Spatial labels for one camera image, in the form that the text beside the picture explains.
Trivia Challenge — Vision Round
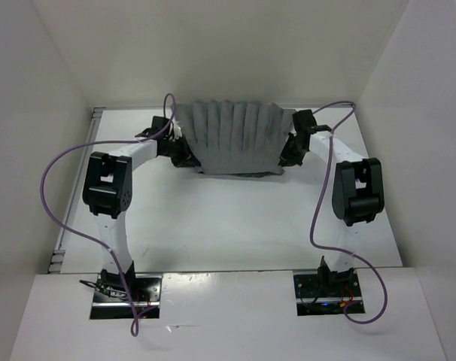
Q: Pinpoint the aluminium table frame rail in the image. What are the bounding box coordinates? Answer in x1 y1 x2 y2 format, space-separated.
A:
47 106 105 275

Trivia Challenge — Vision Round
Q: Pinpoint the grey pleated skirt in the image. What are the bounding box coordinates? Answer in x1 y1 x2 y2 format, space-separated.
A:
175 101 295 177

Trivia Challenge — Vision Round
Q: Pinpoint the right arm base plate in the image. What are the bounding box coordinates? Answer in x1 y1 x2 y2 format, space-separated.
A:
293 272 365 316

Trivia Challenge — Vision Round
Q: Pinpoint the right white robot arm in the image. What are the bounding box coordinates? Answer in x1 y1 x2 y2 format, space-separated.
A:
281 126 385 296

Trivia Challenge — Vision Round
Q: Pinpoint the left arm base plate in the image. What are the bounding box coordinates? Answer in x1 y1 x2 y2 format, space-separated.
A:
80 274 163 320

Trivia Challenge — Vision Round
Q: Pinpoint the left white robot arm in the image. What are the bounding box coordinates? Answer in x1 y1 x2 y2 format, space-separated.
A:
82 135 201 301

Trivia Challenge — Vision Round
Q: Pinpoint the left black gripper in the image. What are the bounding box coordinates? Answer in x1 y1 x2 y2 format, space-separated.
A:
160 135 199 168

